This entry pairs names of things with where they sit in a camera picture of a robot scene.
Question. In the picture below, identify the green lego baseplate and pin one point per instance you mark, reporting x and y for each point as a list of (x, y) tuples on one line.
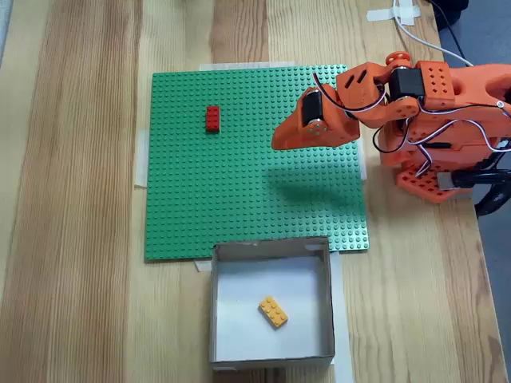
[(239, 179)]

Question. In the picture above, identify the long white masking tape strip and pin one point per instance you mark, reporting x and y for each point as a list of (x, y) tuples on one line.
[(342, 303)]

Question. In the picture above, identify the person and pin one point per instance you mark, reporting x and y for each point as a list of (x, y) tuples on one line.
[(451, 12)]

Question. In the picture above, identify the yellow lego block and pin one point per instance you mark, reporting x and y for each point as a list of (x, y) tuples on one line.
[(273, 312)]

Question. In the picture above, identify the black table clamp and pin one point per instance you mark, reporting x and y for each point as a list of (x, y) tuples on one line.
[(495, 175)]

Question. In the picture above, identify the wide white masking tape strip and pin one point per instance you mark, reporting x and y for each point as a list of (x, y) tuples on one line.
[(247, 65)]

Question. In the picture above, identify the red lego block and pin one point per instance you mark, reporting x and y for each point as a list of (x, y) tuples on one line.
[(212, 119)]

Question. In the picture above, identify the crossed white masking tape pieces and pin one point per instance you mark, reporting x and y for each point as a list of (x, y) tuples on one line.
[(379, 15)]

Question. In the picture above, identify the brown cardboard box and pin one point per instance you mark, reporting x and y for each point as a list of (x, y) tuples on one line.
[(239, 287)]

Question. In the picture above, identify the small white masking tape piece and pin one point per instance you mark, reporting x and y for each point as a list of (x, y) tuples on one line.
[(201, 265)]

